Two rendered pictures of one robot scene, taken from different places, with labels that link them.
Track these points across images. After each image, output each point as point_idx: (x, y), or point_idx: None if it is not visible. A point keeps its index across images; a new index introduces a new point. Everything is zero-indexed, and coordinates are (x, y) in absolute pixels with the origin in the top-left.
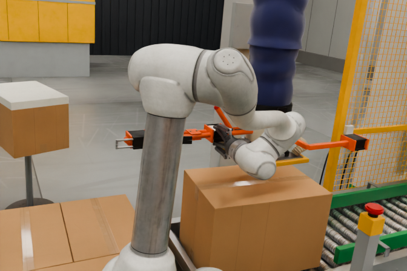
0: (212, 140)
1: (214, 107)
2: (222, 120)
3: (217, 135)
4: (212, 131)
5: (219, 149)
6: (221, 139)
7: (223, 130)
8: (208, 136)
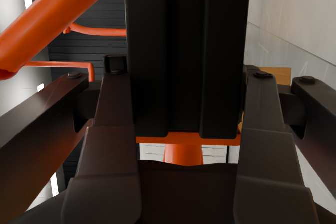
0: (215, 142)
1: (1, 80)
2: (89, 5)
3: (182, 96)
4: (140, 141)
5: (308, 139)
6: (216, 71)
7: (31, 200)
8: (187, 153)
